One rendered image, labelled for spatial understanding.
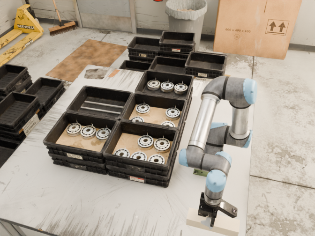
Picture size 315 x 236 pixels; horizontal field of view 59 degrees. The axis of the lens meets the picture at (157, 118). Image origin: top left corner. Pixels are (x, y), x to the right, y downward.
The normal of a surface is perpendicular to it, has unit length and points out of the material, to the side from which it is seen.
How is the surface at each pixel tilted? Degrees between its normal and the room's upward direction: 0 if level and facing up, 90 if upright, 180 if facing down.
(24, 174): 0
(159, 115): 0
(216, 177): 0
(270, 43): 72
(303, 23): 90
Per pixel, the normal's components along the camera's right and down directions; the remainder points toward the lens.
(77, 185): -0.04, -0.73
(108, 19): -0.28, 0.67
